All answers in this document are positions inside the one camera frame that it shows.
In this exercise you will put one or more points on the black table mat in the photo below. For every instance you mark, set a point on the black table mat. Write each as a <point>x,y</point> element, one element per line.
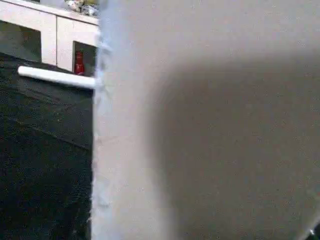
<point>45,150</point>

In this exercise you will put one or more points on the white plastic table top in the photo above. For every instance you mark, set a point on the white plastic table top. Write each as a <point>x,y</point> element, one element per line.
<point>200,125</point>

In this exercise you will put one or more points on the white plastic table leg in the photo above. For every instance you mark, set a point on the white plastic table leg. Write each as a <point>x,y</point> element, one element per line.
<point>57,77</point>

